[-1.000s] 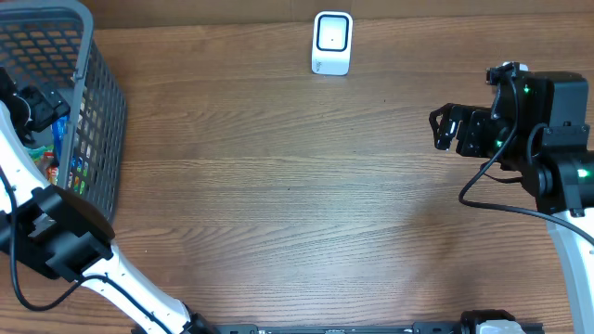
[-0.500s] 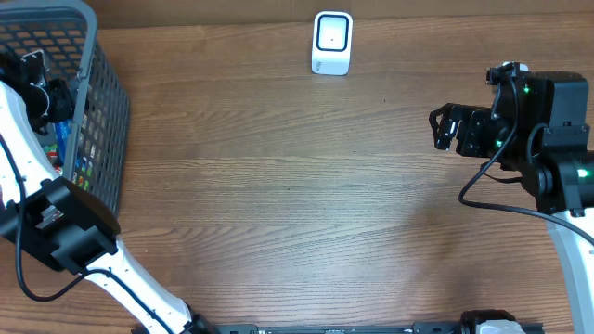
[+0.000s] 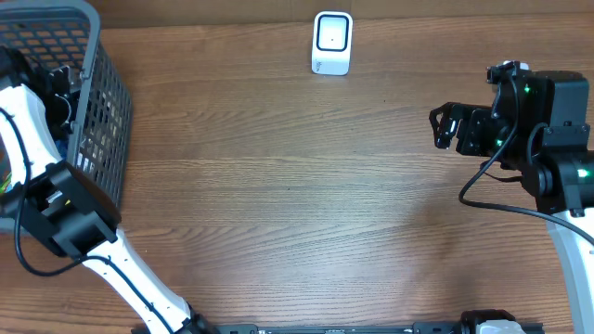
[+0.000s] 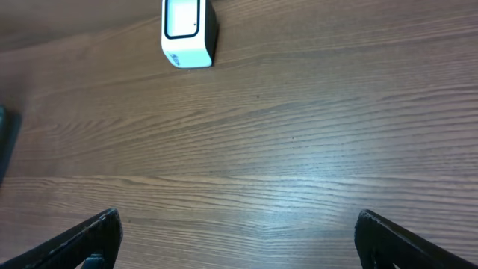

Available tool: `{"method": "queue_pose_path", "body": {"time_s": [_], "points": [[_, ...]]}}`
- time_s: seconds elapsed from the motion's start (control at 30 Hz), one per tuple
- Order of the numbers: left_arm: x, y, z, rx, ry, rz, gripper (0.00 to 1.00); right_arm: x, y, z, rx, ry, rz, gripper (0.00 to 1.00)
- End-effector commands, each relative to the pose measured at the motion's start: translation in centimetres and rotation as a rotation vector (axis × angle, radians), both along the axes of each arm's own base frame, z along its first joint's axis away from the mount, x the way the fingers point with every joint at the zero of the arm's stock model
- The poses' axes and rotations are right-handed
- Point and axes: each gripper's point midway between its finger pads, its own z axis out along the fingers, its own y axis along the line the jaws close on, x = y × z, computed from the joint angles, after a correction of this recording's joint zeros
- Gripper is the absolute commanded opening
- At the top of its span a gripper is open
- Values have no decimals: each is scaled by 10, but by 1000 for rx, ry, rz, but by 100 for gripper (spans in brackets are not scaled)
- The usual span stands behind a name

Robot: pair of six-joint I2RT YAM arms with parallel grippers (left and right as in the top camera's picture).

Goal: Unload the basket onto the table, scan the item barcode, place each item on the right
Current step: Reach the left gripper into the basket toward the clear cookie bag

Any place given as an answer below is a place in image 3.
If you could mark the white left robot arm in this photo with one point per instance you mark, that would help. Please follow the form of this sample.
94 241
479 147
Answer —
62 219

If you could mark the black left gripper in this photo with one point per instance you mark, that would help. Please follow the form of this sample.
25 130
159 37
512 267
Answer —
59 131

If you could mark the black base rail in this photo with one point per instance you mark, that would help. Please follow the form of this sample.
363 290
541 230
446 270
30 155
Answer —
471 322

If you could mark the grey plastic mesh basket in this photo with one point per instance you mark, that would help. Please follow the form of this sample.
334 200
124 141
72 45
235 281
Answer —
54 34

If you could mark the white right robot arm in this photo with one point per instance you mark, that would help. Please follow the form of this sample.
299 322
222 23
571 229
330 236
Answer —
537 127

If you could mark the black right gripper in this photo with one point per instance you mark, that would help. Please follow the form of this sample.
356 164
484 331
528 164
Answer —
471 118

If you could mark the white barcode scanner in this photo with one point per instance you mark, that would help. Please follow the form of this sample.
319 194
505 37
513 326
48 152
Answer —
332 43

